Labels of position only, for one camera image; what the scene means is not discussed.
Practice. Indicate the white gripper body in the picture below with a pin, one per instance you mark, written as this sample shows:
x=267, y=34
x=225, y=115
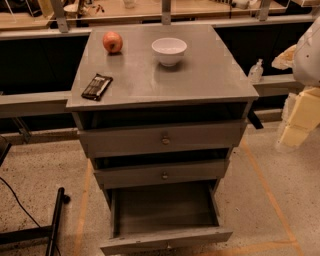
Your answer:
x=307, y=60

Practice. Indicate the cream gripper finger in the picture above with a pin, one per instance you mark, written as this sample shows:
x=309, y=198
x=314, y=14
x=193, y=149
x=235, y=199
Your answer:
x=293, y=137
x=306, y=112

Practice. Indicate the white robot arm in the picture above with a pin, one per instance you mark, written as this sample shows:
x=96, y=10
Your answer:
x=304, y=60

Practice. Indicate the grey wooden drawer cabinet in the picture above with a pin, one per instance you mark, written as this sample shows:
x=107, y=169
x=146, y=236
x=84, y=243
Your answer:
x=206, y=86

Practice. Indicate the grey middle drawer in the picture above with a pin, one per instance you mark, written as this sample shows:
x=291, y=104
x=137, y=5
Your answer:
x=133, y=176

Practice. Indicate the grey open bottom drawer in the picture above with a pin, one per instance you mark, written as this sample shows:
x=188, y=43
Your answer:
x=160, y=217

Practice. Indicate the grey top drawer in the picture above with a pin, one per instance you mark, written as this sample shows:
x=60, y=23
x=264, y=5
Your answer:
x=124, y=141

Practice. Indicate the clear sanitizer pump bottle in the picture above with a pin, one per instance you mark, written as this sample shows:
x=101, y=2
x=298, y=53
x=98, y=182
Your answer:
x=256, y=71

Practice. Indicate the white ceramic bowl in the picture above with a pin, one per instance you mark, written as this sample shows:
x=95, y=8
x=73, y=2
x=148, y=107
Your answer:
x=169, y=51

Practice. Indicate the red apple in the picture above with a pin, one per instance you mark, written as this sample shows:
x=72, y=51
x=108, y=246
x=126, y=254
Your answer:
x=112, y=42

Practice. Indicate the black metal stand base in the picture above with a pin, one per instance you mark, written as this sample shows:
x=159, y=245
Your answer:
x=50, y=232

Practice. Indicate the grey metal rail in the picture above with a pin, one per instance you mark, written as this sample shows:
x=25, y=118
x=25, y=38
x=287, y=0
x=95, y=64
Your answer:
x=48, y=103

